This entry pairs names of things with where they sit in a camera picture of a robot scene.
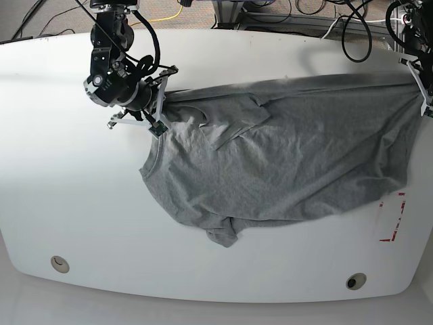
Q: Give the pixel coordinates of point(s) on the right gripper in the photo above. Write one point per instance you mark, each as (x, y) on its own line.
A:
(144, 106)

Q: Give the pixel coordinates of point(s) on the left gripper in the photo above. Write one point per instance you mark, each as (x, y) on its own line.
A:
(422, 79)

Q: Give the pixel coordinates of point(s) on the grey t-shirt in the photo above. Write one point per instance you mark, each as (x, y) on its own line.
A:
(280, 152)

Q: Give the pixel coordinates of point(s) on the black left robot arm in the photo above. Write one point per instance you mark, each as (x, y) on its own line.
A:
(417, 41)

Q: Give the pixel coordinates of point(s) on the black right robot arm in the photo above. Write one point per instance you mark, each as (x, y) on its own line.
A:
(118, 79)

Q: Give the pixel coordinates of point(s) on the red tape rectangle marking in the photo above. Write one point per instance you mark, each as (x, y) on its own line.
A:
(390, 213)

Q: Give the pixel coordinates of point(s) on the left table grommet hole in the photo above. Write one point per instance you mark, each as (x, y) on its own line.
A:
(60, 264)

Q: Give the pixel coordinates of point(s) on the table grommet hole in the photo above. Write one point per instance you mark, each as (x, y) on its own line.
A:
(356, 281)
(60, 264)

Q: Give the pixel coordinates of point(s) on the right table grommet hole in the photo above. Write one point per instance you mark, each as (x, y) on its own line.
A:
(356, 281)

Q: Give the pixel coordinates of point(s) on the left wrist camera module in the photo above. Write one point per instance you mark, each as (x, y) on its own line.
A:
(428, 112)

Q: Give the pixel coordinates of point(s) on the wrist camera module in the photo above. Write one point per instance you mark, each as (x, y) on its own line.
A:
(158, 128)
(428, 112)

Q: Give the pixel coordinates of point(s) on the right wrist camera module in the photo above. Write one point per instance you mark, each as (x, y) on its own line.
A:
(158, 128)

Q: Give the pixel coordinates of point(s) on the aluminium frame structure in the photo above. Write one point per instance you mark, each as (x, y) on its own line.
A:
(235, 14)

